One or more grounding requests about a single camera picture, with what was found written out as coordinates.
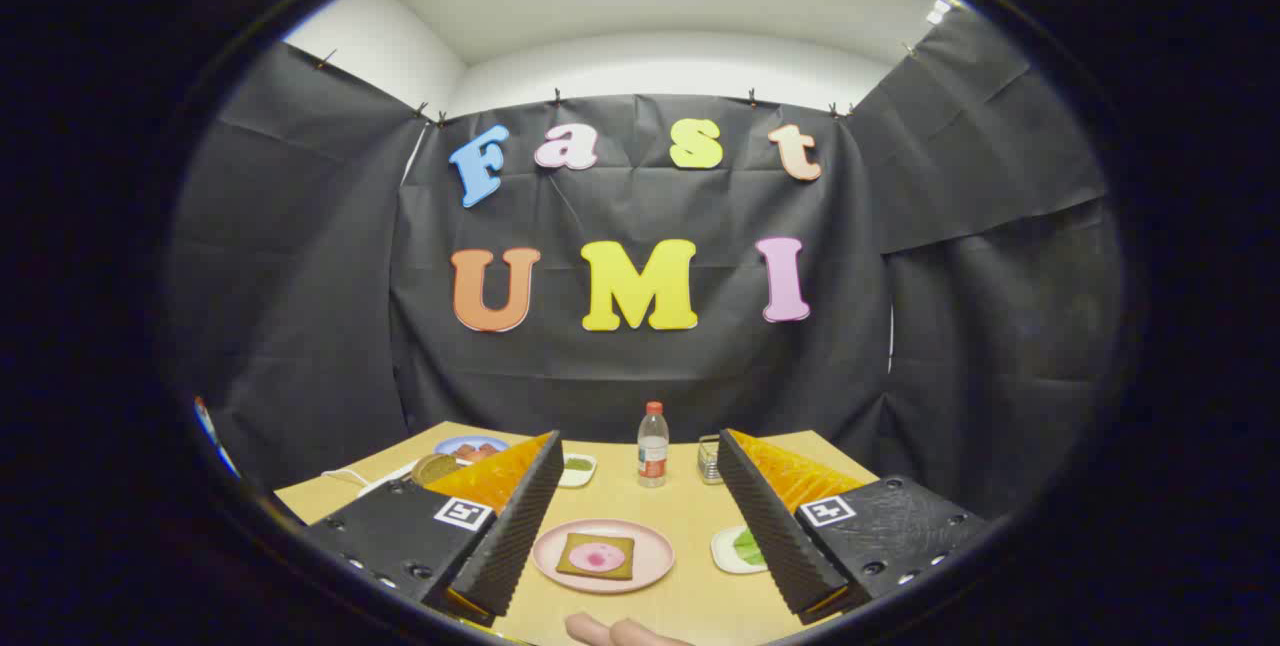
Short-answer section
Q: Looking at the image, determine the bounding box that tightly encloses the black backdrop cloth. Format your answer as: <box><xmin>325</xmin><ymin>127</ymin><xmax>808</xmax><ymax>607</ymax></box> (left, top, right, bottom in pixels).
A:
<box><xmin>165</xmin><ymin>8</ymin><xmax>1126</xmax><ymax>519</ymax></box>

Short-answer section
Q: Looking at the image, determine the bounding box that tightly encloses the clear bottle with red cap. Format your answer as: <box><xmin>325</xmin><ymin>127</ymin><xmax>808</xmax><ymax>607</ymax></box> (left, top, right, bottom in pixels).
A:
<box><xmin>637</xmin><ymin>401</ymin><xmax>669</xmax><ymax>488</ymax></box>

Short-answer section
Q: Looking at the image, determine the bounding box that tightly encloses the small white square plate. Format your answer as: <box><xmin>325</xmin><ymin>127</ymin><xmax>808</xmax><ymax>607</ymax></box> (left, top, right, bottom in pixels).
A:
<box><xmin>711</xmin><ymin>526</ymin><xmax>769</xmax><ymax>575</ymax></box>

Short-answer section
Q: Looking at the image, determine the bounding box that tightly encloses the pink round plate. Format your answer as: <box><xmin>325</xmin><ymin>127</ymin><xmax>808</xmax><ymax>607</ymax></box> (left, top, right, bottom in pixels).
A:
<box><xmin>532</xmin><ymin>518</ymin><xmax>675</xmax><ymax>594</ymax></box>

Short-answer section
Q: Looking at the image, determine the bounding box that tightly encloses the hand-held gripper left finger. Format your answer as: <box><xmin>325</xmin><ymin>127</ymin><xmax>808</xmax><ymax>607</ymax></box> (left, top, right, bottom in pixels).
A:
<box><xmin>300</xmin><ymin>431</ymin><xmax>566</xmax><ymax>625</ymax></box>

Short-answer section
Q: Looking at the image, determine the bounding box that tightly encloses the brown bread slice with ham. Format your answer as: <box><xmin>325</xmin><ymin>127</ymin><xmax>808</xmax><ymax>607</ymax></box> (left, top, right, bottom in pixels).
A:
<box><xmin>555</xmin><ymin>532</ymin><xmax>636</xmax><ymax>581</ymax></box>

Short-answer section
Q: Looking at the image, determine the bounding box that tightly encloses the white toaster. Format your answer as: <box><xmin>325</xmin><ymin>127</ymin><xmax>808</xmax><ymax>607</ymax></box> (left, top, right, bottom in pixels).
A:
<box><xmin>358</xmin><ymin>461</ymin><xmax>426</xmax><ymax>499</ymax></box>

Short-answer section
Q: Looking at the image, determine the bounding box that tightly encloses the blue round plate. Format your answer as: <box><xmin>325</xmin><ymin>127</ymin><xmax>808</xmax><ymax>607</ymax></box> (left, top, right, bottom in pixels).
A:
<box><xmin>435</xmin><ymin>435</ymin><xmax>511</xmax><ymax>462</ymax></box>

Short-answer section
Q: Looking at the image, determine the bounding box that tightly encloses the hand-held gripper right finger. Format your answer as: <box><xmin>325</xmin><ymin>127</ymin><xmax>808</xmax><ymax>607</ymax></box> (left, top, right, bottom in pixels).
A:
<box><xmin>717</xmin><ymin>428</ymin><xmax>991</xmax><ymax>626</ymax></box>

